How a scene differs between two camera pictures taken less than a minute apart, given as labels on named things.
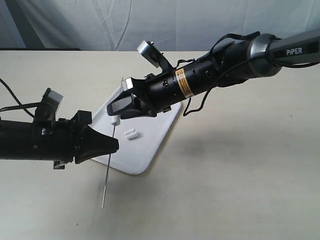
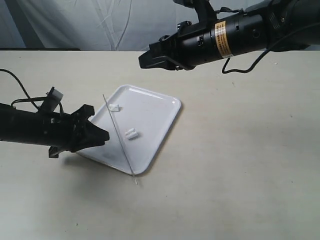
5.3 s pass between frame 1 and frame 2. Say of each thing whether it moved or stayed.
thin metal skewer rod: moved
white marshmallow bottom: moved
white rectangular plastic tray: stayed
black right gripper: moved
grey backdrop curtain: stayed
